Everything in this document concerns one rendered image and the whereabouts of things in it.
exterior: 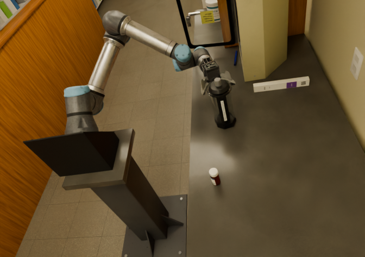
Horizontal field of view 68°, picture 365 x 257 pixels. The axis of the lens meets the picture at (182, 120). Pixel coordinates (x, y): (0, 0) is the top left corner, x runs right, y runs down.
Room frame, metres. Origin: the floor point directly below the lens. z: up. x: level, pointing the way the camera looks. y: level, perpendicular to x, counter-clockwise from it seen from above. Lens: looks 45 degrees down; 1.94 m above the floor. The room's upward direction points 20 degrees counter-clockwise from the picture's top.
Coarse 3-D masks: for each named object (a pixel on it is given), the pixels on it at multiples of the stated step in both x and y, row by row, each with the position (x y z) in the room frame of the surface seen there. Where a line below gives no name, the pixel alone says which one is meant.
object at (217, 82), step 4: (216, 80) 0.89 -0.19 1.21; (220, 80) 0.88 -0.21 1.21; (224, 80) 0.91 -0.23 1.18; (212, 84) 0.91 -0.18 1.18; (216, 84) 0.89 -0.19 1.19; (220, 84) 0.88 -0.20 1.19; (224, 84) 0.88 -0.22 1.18; (228, 84) 0.88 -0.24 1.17; (212, 88) 0.89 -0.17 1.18; (216, 88) 0.88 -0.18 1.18; (220, 88) 0.87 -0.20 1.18; (224, 88) 0.86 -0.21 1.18; (228, 88) 0.86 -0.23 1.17; (212, 92) 0.87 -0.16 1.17; (216, 92) 0.86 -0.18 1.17; (220, 92) 0.85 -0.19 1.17
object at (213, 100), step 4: (208, 88) 0.91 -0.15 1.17; (208, 92) 0.89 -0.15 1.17; (224, 92) 0.85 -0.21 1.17; (228, 96) 0.86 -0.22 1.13; (212, 100) 0.88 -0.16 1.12; (216, 100) 0.86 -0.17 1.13; (228, 100) 0.86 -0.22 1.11; (212, 104) 0.89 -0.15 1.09; (216, 104) 0.86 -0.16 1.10; (228, 104) 0.85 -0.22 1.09; (216, 108) 0.87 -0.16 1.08; (228, 108) 0.85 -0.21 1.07; (232, 108) 0.87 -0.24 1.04; (216, 112) 0.87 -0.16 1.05; (232, 112) 0.86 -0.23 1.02; (216, 116) 0.88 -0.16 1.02; (232, 116) 0.86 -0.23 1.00; (216, 120) 0.89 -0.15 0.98; (220, 120) 0.86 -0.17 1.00; (232, 120) 0.86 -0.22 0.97
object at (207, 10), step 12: (180, 0) 1.55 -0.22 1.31; (192, 0) 1.52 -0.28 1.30; (204, 0) 1.49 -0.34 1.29; (216, 0) 1.46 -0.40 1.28; (192, 12) 1.53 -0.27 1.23; (204, 12) 1.49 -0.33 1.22; (216, 12) 1.46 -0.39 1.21; (192, 24) 1.53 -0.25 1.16; (204, 24) 1.50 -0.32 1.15; (216, 24) 1.47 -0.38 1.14; (228, 24) 1.44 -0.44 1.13; (192, 36) 1.54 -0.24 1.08; (204, 36) 1.51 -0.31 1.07; (216, 36) 1.47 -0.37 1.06; (228, 36) 1.44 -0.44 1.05
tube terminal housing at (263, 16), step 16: (240, 0) 1.12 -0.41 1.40; (256, 0) 1.10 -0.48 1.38; (272, 0) 1.12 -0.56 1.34; (288, 0) 1.18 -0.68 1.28; (240, 16) 1.12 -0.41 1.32; (256, 16) 1.10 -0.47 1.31; (272, 16) 1.12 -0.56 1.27; (240, 32) 1.12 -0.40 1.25; (256, 32) 1.10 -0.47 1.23; (272, 32) 1.12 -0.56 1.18; (256, 48) 1.10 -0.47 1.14; (272, 48) 1.12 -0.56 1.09; (256, 64) 1.10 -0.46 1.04; (272, 64) 1.12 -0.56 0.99
